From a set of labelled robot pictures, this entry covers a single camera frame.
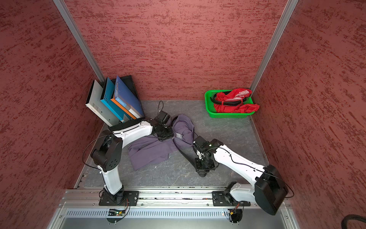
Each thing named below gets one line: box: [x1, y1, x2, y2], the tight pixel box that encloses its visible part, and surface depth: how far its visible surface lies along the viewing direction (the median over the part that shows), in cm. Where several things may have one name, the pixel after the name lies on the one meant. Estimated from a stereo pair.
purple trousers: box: [127, 114, 195, 171], surface depth 91 cm
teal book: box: [100, 76, 132, 122], surface depth 87 cm
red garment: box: [213, 88, 260, 114], surface depth 115 cm
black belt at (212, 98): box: [210, 92, 250, 105], surface depth 111 cm
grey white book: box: [85, 79, 120, 127], surface depth 87 cm
